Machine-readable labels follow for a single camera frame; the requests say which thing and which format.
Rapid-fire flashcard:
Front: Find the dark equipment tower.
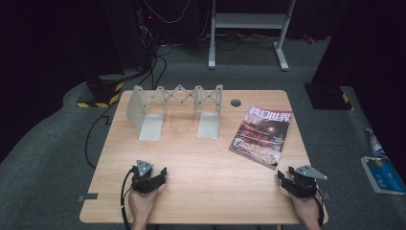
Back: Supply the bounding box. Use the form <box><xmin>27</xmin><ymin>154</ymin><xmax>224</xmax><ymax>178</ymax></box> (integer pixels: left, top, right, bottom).
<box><xmin>101</xmin><ymin>0</ymin><xmax>161</xmax><ymax>74</ymax></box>

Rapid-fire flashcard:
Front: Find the person's left hand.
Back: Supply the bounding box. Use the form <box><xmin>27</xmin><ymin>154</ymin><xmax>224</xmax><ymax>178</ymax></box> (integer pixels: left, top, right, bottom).
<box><xmin>127</xmin><ymin>187</ymin><xmax>161</xmax><ymax>224</ymax></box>

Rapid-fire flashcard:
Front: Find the white hanging cable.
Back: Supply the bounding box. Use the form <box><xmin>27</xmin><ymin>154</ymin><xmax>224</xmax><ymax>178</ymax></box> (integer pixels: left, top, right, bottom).
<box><xmin>143</xmin><ymin>0</ymin><xmax>192</xmax><ymax>25</ymax></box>

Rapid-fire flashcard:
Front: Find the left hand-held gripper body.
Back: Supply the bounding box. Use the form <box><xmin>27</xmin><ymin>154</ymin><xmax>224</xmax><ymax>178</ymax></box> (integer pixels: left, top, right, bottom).
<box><xmin>131</xmin><ymin>159</ymin><xmax>162</xmax><ymax>195</ymax></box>

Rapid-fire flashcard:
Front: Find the white expandable bookend rack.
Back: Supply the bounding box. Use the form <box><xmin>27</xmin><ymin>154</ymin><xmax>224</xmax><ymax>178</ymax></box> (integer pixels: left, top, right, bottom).
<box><xmin>126</xmin><ymin>83</ymin><xmax>224</xmax><ymax>142</ymax></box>

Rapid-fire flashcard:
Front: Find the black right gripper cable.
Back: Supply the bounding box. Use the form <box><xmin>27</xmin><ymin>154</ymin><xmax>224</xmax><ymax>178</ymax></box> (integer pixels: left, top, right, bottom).
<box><xmin>314</xmin><ymin>186</ymin><xmax>327</xmax><ymax>228</ymax></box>

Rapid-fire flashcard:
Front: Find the blue and white packet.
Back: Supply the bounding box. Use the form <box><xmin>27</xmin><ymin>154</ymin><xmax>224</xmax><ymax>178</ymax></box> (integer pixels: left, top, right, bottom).
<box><xmin>360</xmin><ymin>155</ymin><xmax>406</xmax><ymax>196</ymax></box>

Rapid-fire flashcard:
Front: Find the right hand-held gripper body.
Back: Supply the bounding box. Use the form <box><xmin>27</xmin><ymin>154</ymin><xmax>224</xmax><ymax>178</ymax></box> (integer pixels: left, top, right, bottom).
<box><xmin>286</xmin><ymin>164</ymin><xmax>328</xmax><ymax>199</ymax></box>

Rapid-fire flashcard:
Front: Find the black yellow striped base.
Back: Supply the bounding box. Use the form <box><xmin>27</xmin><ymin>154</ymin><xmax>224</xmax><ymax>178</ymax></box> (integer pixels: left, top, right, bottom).
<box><xmin>76</xmin><ymin>74</ymin><xmax>124</xmax><ymax>109</ymax></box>
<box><xmin>304</xmin><ymin>82</ymin><xmax>354</xmax><ymax>111</ymax></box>

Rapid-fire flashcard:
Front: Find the black cable bundle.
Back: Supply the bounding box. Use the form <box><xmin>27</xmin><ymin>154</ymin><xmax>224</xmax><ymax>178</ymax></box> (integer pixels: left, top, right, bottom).
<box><xmin>137</xmin><ymin>43</ymin><xmax>176</xmax><ymax>91</ymax></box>

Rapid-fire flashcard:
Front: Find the black floor cable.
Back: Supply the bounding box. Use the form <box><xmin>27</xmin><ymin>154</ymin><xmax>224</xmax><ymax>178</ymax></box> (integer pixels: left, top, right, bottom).
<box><xmin>84</xmin><ymin>101</ymin><xmax>120</xmax><ymax>170</ymax></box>

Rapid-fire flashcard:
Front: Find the red cover magazine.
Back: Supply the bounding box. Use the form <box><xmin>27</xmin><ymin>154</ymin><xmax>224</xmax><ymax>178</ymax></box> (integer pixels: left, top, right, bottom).
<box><xmin>228</xmin><ymin>104</ymin><xmax>294</xmax><ymax>171</ymax></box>

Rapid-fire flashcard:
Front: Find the person's right hand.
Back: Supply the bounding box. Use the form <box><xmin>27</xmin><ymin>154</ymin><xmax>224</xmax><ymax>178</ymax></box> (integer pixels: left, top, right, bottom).
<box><xmin>287</xmin><ymin>192</ymin><xmax>322</xmax><ymax>224</ymax></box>

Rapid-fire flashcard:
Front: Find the white metal stand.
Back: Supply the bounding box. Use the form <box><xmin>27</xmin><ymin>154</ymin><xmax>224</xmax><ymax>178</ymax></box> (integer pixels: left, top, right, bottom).
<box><xmin>208</xmin><ymin>0</ymin><xmax>297</xmax><ymax>72</ymax></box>

